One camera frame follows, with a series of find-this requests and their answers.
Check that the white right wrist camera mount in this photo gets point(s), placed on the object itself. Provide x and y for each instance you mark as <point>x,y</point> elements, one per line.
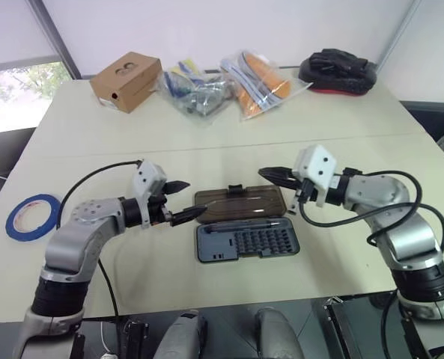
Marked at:
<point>319,161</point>

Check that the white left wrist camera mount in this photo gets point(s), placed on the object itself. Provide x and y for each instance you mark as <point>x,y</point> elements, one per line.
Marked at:
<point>148,177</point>

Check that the black pad with red base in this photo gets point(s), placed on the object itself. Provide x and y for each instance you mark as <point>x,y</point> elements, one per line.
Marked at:
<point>341,80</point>

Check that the plastic bag with orange items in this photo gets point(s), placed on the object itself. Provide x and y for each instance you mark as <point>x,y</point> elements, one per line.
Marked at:
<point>263,82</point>

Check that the grey screwdriver bit case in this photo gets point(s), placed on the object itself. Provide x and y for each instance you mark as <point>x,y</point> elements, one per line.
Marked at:
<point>244,232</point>

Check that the black box with metal edge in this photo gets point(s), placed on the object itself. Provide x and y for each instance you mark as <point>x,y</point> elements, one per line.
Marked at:
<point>341,329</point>

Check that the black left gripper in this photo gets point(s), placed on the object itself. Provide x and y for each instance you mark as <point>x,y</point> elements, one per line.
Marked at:
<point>158,211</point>

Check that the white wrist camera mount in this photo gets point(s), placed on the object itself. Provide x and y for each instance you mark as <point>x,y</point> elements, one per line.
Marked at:
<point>148,177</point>
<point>319,161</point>

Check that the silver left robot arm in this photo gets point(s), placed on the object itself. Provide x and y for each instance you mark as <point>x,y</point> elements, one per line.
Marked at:
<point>87,224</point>

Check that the white window roller blind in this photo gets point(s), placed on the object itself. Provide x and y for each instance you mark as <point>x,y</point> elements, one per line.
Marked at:
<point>12,30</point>

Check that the grey precision screwdriver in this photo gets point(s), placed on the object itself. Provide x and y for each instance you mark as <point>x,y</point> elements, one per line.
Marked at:
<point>244,225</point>

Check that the black gloves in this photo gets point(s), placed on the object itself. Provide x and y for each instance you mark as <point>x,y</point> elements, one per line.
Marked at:
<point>337,60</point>

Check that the plastic bag with blue parts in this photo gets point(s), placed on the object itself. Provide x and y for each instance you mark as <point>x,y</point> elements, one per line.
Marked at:
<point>199,93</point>

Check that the blue tape roll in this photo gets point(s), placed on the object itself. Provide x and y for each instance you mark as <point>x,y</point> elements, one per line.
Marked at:
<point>19,232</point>

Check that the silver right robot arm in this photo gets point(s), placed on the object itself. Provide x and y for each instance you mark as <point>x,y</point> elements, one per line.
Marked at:
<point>405,232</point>

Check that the brown cardboard box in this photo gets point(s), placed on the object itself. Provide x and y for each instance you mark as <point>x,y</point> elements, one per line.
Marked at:
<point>128,84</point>

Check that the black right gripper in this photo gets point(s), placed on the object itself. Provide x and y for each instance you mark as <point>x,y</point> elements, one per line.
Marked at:
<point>307,190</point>

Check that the dark rounded grey shape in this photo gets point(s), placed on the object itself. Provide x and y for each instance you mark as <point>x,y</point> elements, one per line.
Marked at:
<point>278,333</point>
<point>180,336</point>

